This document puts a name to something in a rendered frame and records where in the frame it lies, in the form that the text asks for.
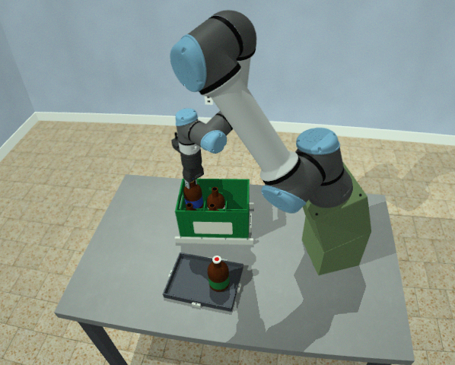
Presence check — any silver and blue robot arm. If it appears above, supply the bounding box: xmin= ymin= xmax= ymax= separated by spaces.
xmin=170 ymin=10 xmax=353 ymax=214

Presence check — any green bottle crate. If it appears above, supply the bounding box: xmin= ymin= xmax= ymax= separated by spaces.
xmin=175 ymin=179 xmax=250 ymax=238

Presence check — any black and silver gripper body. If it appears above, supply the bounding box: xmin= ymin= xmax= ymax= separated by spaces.
xmin=171 ymin=132 xmax=204 ymax=183

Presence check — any grey flat bar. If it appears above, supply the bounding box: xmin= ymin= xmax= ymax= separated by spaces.
xmin=175 ymin=202 xmax=254 ymax=308

